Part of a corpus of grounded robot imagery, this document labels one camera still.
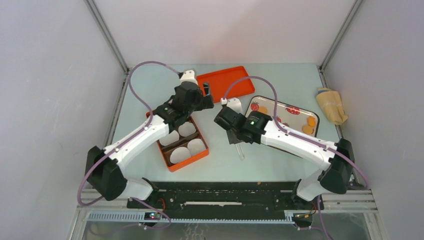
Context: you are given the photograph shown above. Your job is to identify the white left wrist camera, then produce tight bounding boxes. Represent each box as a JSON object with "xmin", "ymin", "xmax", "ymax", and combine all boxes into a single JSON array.
[{"xmin": 178, "ymin": 68, "xmax": 198, "ymax": 85}]

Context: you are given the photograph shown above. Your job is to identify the orange cookie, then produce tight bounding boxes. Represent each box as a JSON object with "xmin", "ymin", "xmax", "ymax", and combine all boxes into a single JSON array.
[
  {"xmin": 302, "ymin": 125, "xmax": 314, "ymax": 135},
  {"xmin": 257, "ymin": 106, "xmax": 268, "ymax": 115},
  {"xmin": 307, "ymin": 116, "xmax": 317, "ymax": 128}
]

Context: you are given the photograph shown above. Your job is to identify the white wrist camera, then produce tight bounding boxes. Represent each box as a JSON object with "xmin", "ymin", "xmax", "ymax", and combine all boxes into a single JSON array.
[
  {"xmin": 220, "ymin": 98, "xmax": 228, "ymax": 106},
  {"xmin": 178, "ymin": 68, "xmax": 198, "ymax": 85}
]

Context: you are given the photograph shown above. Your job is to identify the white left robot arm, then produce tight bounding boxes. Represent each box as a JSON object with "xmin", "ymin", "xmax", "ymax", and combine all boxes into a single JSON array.
[{"xmin": 85, "ymin": 81, "xmax": 214, "ymax": 208}]

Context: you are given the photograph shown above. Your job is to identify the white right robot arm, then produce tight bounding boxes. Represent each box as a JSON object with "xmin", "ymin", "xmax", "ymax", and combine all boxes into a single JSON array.
[{"xmin": 214, "ymin": 106, "xmax": 353, "ymax": 209}]

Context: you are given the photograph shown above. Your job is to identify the clear plastic tongs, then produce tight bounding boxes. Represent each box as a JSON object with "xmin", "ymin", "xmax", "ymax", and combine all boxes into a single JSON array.
[{"xmin": 226, "ymin": 97, "xmax": 246, "ymax": 161}]

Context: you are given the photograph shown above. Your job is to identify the strawberry pattern tray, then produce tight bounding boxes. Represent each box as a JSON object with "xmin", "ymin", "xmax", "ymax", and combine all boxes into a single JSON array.
[{"xmin": 245, "ymin": 95, "xmax": 320, "ymax": 137}]

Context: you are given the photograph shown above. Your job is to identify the yellow cloth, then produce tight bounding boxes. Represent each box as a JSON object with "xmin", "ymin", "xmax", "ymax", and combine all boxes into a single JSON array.
[{"xmin": 315, "ymin": 88, "xmax": 348, "ymax": 126}]

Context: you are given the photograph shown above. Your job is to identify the orange cookie box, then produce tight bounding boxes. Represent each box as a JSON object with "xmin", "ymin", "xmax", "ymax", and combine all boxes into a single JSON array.
[{"xmin": 156, "ymin": 117, "xmax": 209, "ymax": 172}]

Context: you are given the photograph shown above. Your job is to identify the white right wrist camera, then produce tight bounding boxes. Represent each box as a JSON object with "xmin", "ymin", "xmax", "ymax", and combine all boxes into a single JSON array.
[{"xmin": 220, "ymin": 98, "xmax": 228, "ymax": 106}]

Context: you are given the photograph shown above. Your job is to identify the orange box lid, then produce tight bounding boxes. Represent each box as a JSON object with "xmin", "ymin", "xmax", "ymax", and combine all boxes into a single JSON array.
[{"xmin": 196, "ymin": 66, "xmax": 256, "ymax": 103}]

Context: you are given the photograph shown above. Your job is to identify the white paper cup liner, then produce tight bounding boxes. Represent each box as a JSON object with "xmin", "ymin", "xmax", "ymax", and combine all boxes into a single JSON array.
[
  {"xmin": 169, "ymin": 147, "xmax": 192, "ymax": 164},
  {"xmin": 187, "ymin": 138, "xmax": 207, "ymax": 157},
  {"xmin": 159, "ymin": 130, "xmax": 180, "ymax": 147},
  {"xmin": 177, "ymin": 121, "xmax": 197, "ymax": 137}
]

